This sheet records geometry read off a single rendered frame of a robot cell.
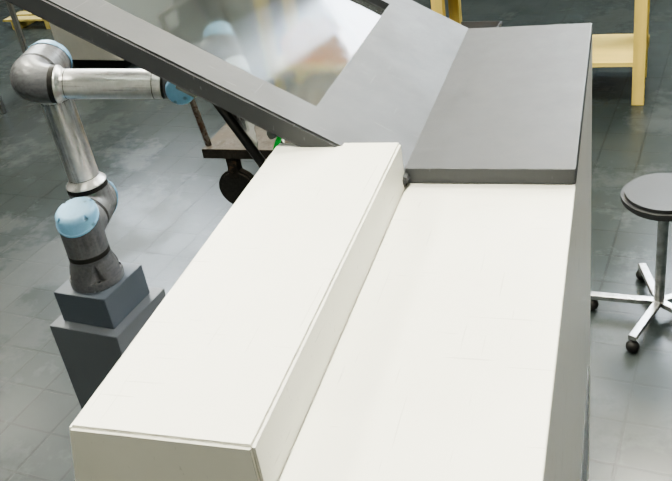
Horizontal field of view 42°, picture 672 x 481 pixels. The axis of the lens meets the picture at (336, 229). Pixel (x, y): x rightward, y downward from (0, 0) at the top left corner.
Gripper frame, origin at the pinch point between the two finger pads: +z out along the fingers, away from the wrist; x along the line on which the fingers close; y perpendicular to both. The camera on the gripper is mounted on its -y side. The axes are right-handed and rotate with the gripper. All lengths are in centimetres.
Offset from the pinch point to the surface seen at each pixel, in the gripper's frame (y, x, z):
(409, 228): -70, 28, 48
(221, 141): 198, -103, -89
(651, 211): 16, -145, 45
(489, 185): -72, 11, 45
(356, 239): -77, 43, 49
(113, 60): 409, -163, -266
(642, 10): 82, -310, -71
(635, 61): 103, -315, -51
